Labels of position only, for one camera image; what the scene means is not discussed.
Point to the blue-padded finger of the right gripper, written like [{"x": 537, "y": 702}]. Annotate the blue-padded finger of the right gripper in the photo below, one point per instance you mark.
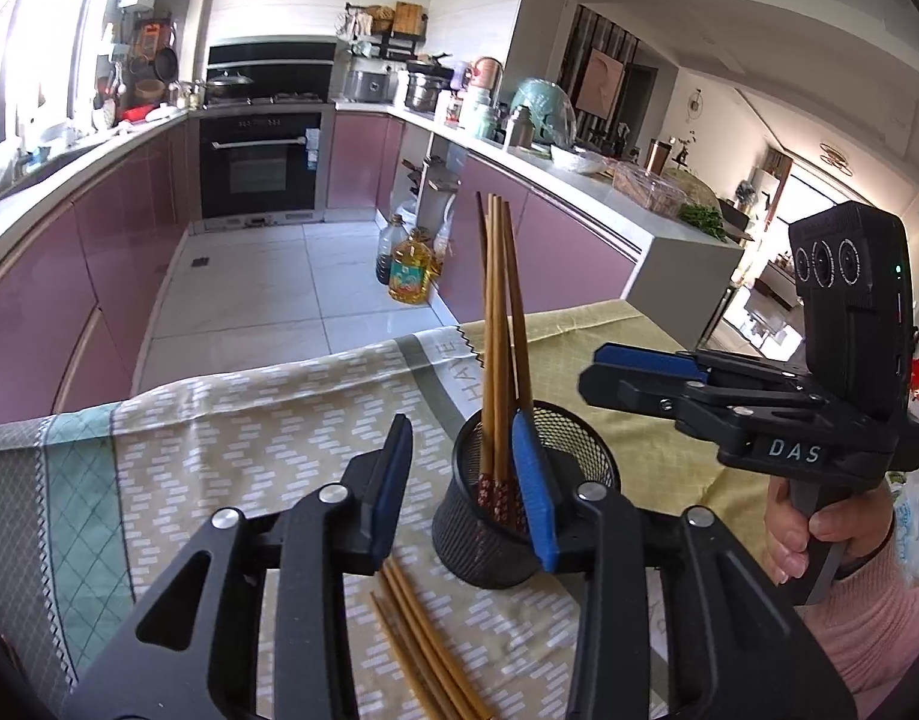
[{"x": 630, "y": 362}]

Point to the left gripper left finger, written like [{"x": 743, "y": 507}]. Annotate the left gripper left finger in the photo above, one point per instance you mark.
[{"x": 190, "y": 648}]

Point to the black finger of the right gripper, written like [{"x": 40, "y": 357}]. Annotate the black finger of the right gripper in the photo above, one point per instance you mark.
[{"x": 647, "y": 392}]

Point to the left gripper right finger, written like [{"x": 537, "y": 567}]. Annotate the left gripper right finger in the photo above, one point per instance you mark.
[{"x": 735, "y": 646}]

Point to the wooden chopstick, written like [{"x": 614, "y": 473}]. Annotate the wooden chopstick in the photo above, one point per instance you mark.
[
  {"x": 440, "y": 653},
  {"x": 401, "y": 619},
  {"x": 406, "y": 665},
  {"x": 519, "y": 339}
]

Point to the black mesh utensil cup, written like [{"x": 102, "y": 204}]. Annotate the black mesh utensil cup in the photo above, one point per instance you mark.
[{"x": 519, "y": 509}]

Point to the dark chopstick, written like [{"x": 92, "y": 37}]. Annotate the dark chopstick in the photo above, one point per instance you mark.
[{"x": 485, "y": 481}]

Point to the pink sleeved forearm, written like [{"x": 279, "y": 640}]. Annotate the pink sleeved forearm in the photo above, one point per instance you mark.
[{"x": 868, "y": 625}]

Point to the pink kitchen cabinets right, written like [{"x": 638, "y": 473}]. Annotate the pink kitchen cabinets right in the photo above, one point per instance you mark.
[{"x": 572, "y": 249}]

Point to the pink kitchen cabinets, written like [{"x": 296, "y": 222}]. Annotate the pink kitchen cabinets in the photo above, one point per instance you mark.
[
  {"x": 572, "y": 249},
  {"x": 83, "y": 263}
]

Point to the pink kitchen cabinets left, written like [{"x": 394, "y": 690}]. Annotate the pink kitchen cabinets left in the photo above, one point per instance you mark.
[{"x": 83, "y": 263}]

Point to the right hand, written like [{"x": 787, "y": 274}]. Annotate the right hand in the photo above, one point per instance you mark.
[{"x": 863, "y": 523}]

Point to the patterned tablecloth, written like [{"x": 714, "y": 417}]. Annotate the patterned tablecloth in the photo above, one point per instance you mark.
[{"x": 93, "y": 505}]

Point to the yellow cooking oil bottle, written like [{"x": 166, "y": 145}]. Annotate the yellow cooking oil bottle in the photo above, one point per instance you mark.
[{"x": 410, "y": 270}]

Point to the green food cover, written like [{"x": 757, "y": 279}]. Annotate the green food cover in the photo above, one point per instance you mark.
[{"x": 552, "y": 115}]

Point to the dark sauce bottle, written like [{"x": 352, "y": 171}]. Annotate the dark sauce bottle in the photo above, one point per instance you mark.
[{"x": 390, "y": 238}]

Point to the silver cooking pot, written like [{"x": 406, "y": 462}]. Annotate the silver cooking pot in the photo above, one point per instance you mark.
[{"x": 422, "y": 90}]

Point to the black built-in oven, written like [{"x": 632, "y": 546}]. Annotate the black built-in oven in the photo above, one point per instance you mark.
[{"x": 264, "y": 165}]

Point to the black range hood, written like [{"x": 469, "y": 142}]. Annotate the black range hood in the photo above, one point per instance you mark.
[{"x": 285, "y": 68}]

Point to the black camera box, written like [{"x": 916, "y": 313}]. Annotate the black camera box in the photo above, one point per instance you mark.
[{"x": 852, "y": 274}]

